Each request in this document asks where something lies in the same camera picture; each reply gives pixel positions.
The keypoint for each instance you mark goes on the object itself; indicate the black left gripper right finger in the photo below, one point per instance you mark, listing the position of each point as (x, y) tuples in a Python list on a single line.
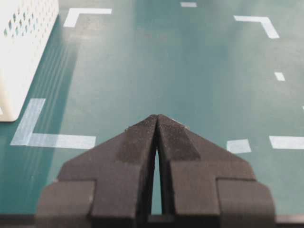
[(205, 186)]

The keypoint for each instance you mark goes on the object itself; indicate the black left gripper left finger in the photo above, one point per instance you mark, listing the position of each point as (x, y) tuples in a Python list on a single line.
[(108, 186)]

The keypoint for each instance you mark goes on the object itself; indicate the white plastic perforated basket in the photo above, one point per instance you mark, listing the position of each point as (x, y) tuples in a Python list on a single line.
[(25, 26)]

